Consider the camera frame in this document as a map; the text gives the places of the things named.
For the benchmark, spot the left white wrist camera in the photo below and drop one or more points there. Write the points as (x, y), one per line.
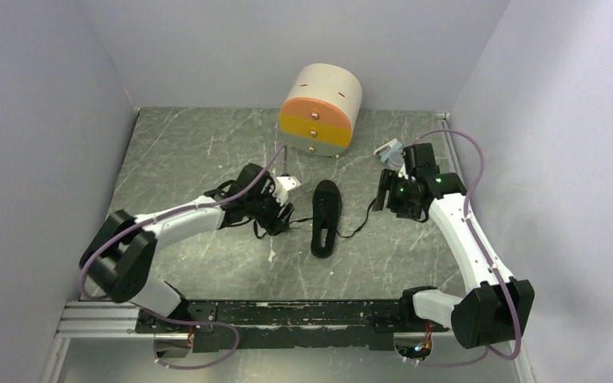
(283, 186)

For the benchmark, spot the black shoe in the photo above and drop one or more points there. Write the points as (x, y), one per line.
(326, 213)

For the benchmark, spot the aluminium frame rail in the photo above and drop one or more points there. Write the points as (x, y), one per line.
(111, 320)

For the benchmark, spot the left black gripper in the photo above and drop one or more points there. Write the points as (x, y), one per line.
(274, 223)

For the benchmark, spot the round cream drawer cabinet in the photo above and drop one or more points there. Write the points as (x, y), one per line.
(320, 112)

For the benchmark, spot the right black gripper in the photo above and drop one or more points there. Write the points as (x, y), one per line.
(389, 181)

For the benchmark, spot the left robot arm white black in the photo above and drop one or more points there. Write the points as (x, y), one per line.
(119, 258)

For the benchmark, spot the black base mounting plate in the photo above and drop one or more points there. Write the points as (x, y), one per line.
(227, 335)

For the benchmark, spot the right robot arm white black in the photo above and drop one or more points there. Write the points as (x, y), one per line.
(496, 305)

